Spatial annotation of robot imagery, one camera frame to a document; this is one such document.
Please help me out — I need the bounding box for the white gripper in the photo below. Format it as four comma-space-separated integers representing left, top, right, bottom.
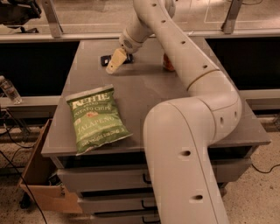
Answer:
106, 28, 146, 74

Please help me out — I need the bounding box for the dark blue rxbar wrapper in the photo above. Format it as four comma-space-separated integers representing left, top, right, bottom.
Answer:
101, 54, 134, 67

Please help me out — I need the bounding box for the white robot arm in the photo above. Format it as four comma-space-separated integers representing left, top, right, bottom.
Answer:
107, 0, 242, 224

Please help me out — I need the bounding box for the red coca-cola can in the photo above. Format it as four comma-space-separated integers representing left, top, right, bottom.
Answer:
163, 54, 175, 72

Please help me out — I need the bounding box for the green kettle chips bag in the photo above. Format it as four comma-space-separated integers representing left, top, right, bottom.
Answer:
66, 85, 131, 156

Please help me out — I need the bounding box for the clear plastic water bottle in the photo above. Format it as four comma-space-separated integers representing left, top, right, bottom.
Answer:
0, 75, 22, 104

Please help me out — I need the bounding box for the black office chair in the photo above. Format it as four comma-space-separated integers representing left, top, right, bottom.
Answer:
0, 0, 42, 33

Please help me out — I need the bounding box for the middle grey drawer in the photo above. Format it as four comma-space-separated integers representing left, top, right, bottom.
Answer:
77, 187, 228, 215

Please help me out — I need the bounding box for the grey drawer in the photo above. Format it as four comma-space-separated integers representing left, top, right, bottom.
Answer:
57, 158, 252, 193
92, 209, 161, 224
77, 187, 228, 215

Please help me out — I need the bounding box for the brown cardboard box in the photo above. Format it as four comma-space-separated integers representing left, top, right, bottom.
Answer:
18, 119, 82, 214

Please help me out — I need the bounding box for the bottom grey drawer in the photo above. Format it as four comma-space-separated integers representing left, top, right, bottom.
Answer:
92, 209, 161, 224

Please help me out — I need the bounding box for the top grey drawer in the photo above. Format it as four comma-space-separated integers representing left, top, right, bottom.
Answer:
57, 158, 252, 193

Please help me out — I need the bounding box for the metal railing frame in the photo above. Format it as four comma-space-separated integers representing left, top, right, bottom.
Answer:
0, 0, 280, 42

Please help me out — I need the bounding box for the black floor cable left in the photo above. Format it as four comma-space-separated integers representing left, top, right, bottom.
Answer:
0, 108, 49, 224

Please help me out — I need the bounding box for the black floor cable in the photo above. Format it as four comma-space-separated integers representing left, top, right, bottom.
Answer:
0, 108, 49, 224
250, 163, 280, 175

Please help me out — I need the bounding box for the black floor cable right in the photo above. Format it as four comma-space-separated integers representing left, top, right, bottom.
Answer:
250, 163, 280, 175

